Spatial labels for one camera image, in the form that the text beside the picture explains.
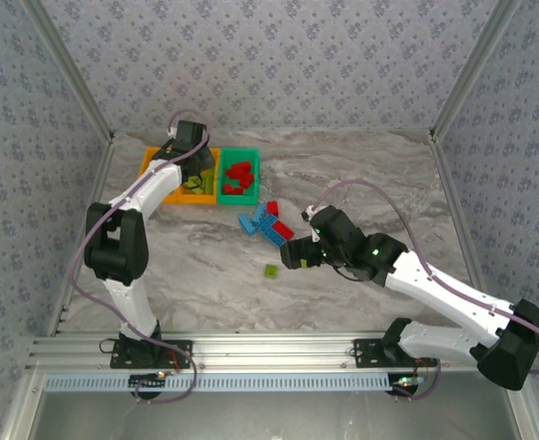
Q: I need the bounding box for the orange plastic bin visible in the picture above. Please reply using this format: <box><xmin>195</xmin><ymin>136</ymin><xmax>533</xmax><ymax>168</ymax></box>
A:
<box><xmin>137</xmin><ymin>146</ymin><xmax>182</xmax><ymax>205</ymax></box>
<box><xmin>173</xmin><ymin>147</ymin><xmax>220</xmax><ymax>206</ymax></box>

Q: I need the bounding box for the green plastic bin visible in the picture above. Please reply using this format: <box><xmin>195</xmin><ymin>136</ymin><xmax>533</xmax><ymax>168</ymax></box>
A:
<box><xmin>215</xmin><ymin>147</ymin><xmax>260</xmax><ymax>206</ymax></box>

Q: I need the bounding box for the black adapter board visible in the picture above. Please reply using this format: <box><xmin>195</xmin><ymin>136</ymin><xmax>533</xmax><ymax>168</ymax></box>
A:
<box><xmin>390</xmin><ymin>374</ymin><xmax>429</xmax><ymax>396</ymax></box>
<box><xmin>128</xmin><ymin>373</ymin><xmax>168</xmax><ymax>390</ymax></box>

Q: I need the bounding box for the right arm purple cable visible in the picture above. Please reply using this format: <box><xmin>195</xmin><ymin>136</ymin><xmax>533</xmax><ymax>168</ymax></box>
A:
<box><xmin>302</xmin><ymin>179</ymin><xmax>539</xmax><ymax>402</ymax></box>

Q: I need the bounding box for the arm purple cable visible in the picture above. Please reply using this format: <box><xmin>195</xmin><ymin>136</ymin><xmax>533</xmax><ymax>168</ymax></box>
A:
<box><xmin>70</xmin><ymin>108</ymin><xmax>198</xmax><ymax>405</ymax></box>
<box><xmin>302</xmin><ymin>179</ymin><xmax>539</xmax><ymax>402</ymax></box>

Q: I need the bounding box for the aluminium front frame beam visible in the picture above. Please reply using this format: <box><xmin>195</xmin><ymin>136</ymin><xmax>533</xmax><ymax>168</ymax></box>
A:
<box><xmin>25</xmin><ymin>333</ymin><xmax>526</xmax><ymax>371</ymax></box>

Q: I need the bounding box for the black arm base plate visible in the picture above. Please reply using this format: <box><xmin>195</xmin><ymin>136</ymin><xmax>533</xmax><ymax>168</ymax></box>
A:
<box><xmin>353</xmin><ymin>338</ymin><xmax>437</xmax><ymax>369</ymax></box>
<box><xmin>110</xmin><ymin>339</ymin><xmax>193</xmax><ymax>369</ymax></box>

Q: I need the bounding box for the aluminium side rail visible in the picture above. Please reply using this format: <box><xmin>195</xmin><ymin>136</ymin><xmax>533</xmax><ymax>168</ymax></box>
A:
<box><xmin>47</xmin><ymin>135</ymin><xmax>116</xmax><ymax>338</ymax></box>
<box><xmin>429</xmin><ymin>137</ymin><xmax>503</xmax><ymax>335</ymax></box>

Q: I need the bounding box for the slotted grey cable duct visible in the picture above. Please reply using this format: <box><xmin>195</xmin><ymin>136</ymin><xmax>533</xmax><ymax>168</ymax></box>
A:
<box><xmin>43</xmin><ymin>372</ymin><xmax>395</xmax><ymax>393</ymax></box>

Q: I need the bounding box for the aluminium frame post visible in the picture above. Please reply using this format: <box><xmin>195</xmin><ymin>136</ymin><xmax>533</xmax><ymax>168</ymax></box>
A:
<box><xmin>428</xmin><ymin>0</ymin><xmax>525</xmax><ymax>144</ymax></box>
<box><xmin>20</xmin><ymin>0</ymin><xmax>116</xmax><ymax>141</ymax></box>

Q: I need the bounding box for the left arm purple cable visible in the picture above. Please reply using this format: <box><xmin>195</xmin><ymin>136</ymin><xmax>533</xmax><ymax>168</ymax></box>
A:
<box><xmin>70</xmin><ymin>108</ymin><xmax>198</xmax><ymax>405</ymax></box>

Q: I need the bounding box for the aluminium lower frame rail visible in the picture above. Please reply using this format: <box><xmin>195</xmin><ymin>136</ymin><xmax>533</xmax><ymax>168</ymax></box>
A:
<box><xmin>0</xmin><ymin>370</ymin><xmax>46</xmax><ymax>440</ymax></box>
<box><xmin>501</xmin><ymin>370</ymin><xmax>539</xmax><ymax>440</ymax></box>

